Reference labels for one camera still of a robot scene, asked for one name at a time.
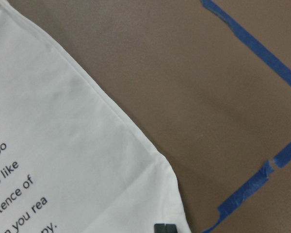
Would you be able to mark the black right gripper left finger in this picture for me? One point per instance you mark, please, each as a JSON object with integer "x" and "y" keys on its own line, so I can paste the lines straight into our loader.
{"x": 159, "y": 228}

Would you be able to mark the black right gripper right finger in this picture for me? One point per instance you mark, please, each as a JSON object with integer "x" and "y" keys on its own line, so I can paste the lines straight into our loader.
{"x": 171, "y": 228}

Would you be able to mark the white long-sleeve printed shirt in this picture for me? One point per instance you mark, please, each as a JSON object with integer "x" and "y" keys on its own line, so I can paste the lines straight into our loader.
{"x": 71, "y": 160}

